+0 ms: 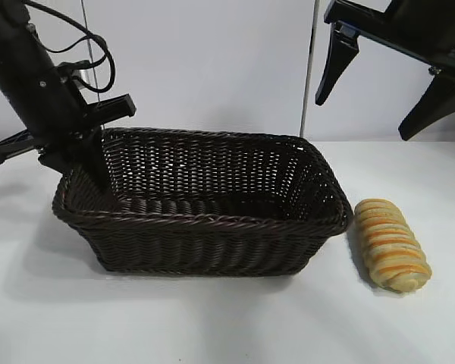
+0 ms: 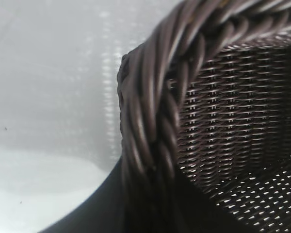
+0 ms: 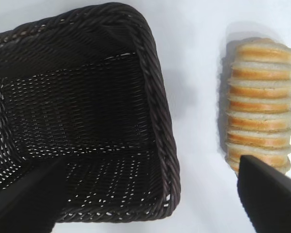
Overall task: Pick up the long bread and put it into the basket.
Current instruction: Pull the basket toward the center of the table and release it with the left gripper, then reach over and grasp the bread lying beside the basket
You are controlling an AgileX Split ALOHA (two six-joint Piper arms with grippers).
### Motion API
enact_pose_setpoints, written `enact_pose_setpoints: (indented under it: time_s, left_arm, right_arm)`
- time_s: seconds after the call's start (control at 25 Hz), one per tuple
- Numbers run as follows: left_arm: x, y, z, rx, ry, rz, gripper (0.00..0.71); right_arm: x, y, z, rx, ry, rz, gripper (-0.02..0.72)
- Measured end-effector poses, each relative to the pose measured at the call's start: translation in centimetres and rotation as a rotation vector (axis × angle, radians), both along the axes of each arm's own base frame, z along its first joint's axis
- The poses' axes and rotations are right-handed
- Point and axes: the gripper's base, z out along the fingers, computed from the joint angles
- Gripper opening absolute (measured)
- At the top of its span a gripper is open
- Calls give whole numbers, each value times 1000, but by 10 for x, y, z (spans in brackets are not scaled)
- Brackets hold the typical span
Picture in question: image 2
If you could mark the dark brown wicker basket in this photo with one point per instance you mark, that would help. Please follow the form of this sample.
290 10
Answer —
232 109

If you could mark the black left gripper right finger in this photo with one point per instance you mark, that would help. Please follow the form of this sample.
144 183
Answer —
194 211

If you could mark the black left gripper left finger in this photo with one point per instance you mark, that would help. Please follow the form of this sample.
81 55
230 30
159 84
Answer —
104 213

